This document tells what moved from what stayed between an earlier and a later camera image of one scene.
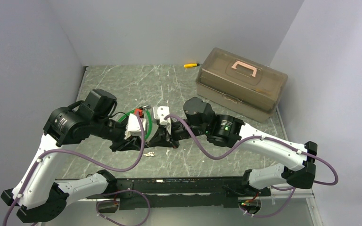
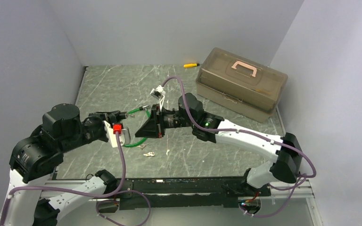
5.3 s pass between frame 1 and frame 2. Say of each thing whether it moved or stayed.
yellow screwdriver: stayed
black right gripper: moved
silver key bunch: stayed
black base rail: stayed
